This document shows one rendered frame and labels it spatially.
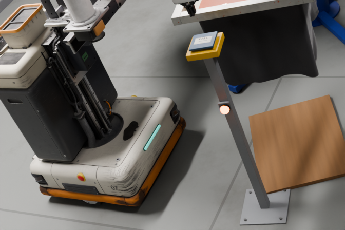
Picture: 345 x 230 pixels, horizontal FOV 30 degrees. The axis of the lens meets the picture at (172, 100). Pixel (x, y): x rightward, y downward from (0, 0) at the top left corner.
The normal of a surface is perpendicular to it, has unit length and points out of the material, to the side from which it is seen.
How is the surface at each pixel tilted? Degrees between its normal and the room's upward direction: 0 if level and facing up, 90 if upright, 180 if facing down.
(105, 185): 90
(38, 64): 90
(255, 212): 0
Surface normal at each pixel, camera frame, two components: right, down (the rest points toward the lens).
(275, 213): -0.33, -0.75
